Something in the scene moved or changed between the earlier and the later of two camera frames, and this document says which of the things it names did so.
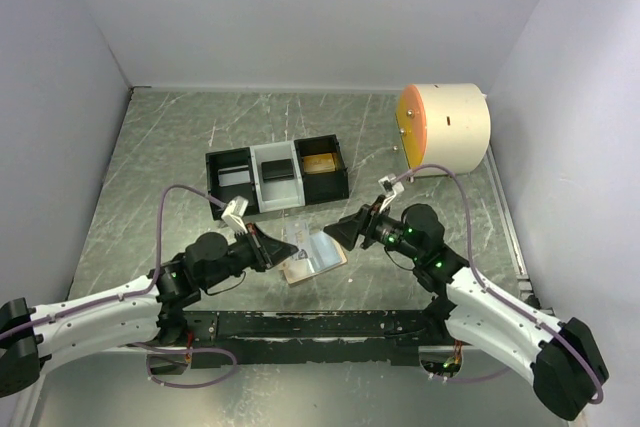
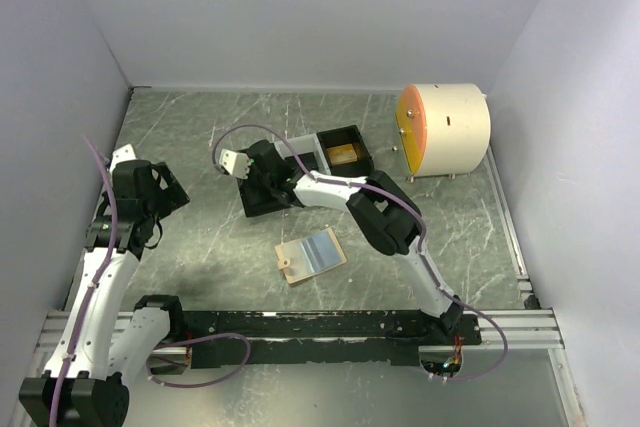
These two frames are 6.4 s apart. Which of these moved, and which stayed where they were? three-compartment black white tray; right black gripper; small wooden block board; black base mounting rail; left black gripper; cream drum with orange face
Moved: left black gripper; three-compartment black white tray; right black gripper
Stayed: black base mounting rail; small wooden block board; cream drum with orange face
